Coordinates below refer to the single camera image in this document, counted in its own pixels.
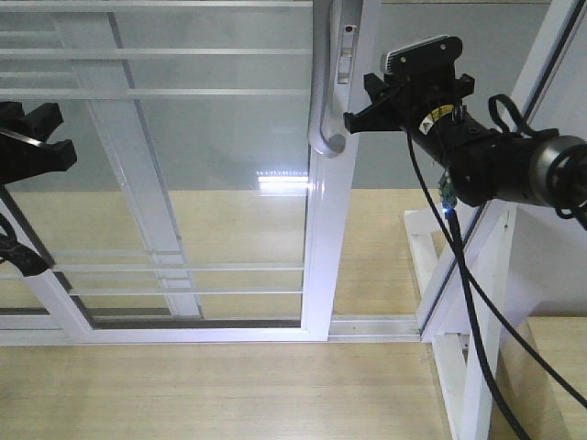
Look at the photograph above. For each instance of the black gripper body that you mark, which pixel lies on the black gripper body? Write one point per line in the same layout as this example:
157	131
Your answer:
457	141

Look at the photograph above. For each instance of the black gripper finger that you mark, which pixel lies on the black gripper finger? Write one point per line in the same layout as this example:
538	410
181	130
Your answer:
419	89
39	123
389	111
20	160

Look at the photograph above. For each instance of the silver door handle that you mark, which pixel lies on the silver door handle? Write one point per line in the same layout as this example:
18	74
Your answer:
333	146

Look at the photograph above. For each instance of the white sliding glass door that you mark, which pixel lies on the white sliding glass door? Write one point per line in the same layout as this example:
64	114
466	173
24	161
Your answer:
247	129

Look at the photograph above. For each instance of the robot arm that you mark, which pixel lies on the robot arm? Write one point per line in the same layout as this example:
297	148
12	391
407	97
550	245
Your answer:
510	162

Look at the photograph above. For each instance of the silver door lock plate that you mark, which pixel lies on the silver door lock plate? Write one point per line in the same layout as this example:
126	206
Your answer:
346	50

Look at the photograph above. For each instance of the white fixed glass door panel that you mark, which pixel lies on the white fixed glass door panel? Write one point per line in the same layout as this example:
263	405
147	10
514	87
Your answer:
121	54

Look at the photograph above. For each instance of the white triangular support brace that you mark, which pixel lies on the white triangular support brace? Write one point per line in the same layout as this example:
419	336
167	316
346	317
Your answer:
441	315

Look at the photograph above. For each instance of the wooden platform board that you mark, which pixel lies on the wooden platform board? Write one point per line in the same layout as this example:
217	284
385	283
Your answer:
249	391

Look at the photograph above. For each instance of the aluminium floor track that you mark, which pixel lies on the aluminium floor track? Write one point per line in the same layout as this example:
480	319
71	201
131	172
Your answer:
395	328

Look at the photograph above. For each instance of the white door frame post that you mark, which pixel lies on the white door frame post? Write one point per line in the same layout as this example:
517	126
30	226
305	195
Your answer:
551	88

